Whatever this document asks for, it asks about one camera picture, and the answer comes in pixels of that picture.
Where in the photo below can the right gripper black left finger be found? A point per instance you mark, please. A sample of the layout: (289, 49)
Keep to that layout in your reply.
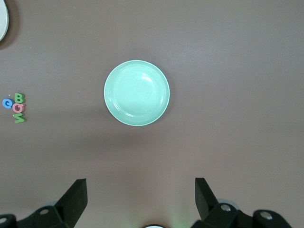
(69, 204)

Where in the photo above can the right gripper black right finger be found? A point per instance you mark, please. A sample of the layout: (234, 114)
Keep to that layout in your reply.
(206, 204)

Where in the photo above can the green foam letter N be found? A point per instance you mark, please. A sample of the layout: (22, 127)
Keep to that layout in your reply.
(20, 118)

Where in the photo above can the pink foam letter Q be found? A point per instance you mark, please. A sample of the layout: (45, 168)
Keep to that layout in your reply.
(14, 108)

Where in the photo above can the green foam letter B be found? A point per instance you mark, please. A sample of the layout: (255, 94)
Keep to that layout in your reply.
(16, 97)

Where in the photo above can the blue foam letter C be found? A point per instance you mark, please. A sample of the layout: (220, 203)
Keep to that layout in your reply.
(4, 103)

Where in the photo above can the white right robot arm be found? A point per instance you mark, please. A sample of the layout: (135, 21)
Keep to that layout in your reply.
(154, 226)

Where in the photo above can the light green plate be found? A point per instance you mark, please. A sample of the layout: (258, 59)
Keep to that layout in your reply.
(136, 95)

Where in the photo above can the beige plate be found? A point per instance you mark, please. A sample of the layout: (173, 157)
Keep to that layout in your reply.
(2, 19)

